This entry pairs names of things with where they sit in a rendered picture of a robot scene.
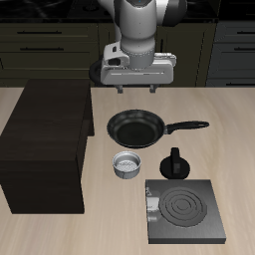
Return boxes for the round black stove knob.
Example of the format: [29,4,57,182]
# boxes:
[158,146,192,180]

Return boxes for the dark grey stove plate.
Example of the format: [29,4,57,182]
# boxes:
[144,178,228,246]

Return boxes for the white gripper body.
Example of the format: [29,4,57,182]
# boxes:
[100,52,177,86]

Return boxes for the grey fluted ramekin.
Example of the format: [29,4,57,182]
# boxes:
[112,150,143,180]

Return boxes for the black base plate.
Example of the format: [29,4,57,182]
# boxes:
[88,58,105,86]

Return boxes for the dark wooden cabinet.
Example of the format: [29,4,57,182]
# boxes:
[0,78,96,215]

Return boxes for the dark olive kitchen cupboards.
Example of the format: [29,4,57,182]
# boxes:
[0,18,217,89]

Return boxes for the black frying pan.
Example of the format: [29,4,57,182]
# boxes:
[106,109,211,149]

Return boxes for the dark grey kitchen drawers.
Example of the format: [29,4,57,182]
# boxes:
[204,19,255,89]

